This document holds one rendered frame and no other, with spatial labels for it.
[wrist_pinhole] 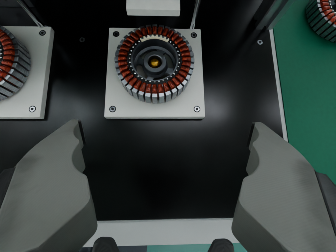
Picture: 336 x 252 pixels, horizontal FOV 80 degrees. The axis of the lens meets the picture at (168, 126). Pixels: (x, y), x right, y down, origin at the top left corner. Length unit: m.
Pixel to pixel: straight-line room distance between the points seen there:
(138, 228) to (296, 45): 0.42
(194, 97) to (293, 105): 0.18
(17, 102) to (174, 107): 0.23
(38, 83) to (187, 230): 0.31
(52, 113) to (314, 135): 0.42
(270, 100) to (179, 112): 0.15
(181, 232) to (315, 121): 0.29
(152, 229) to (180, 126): 0.16
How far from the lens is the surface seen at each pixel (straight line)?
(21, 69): 0.36
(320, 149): 0.42
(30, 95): 0.37
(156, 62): 0.30
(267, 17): 0.40
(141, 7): 0.26
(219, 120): 0.33
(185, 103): 0.31
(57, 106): 0.35
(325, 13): 0.48
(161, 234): 0.34
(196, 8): 0.33
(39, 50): 0.39
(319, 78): 0.46
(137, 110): 0.31
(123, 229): 0.34
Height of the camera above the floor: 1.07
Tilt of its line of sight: 78 degrees down
